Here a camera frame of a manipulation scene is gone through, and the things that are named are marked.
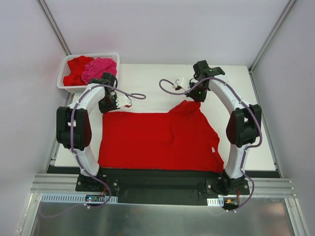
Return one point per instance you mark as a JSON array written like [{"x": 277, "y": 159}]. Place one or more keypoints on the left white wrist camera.
[{"x": 123, "y": 101}]

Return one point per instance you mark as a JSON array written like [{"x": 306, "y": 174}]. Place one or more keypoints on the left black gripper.
[{"x": 107, "y": 105}]

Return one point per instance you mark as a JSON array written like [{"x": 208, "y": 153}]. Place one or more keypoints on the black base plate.
[{"x": 157, "y": 187}]

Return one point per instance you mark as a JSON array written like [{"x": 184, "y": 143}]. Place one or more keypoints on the aluminium frame post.
[
  {"x": 273, "y": 32},
  {"x": 54, "y": 26}
]

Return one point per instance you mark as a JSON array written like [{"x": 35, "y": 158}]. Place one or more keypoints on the white plastic basket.
[{"x": 66, "y": 71}]

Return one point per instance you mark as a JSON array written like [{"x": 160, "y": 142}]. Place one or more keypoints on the left aluminium frame post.
[{"x": 54, "y": 26}]

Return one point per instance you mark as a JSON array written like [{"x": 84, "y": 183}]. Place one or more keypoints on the pink t shirt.
[{"x": 96, "y": 68}]

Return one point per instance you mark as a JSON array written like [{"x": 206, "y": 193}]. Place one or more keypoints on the white cable duct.
[
  {"x": 77, "y": 198},
  {"x": 215, "y": 202}
]

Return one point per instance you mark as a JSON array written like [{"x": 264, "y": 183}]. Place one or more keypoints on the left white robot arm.
[{"x": 73, "y": 127}]

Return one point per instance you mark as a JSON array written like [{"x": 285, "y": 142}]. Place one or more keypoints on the right white cable duct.
[{"x": 215, "y": 202}]

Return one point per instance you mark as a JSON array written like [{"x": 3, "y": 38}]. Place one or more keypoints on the left white cable duct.
[{"x": 77, "y": 198}]

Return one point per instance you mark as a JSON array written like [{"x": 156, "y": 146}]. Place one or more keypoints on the right aluminium frame post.
[{"x": 273, "y": 32}]

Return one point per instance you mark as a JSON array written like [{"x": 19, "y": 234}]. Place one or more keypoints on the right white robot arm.
[{"x": 244, "y": 126}]

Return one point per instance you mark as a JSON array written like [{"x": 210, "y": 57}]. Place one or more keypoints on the red t shirt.
[
  {"x": 77, "y": 67},
  {"x": 179, "y": 140}
]

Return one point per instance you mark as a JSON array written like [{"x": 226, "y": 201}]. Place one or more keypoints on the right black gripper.
[{"x": 197, "y": 96}]

